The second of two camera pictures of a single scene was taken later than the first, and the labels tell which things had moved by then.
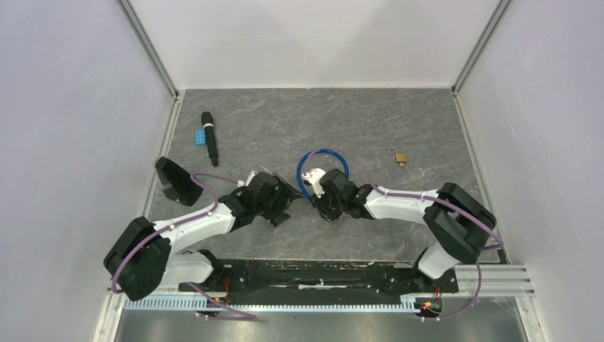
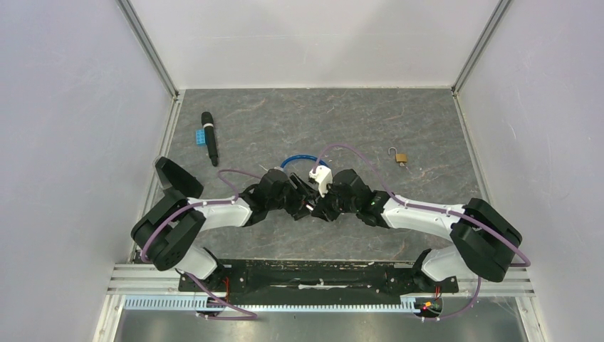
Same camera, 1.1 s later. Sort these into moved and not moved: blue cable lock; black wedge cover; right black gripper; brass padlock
Moved: blue cable lock
Not moved: black wedge cover; brass padlock; right black gripper
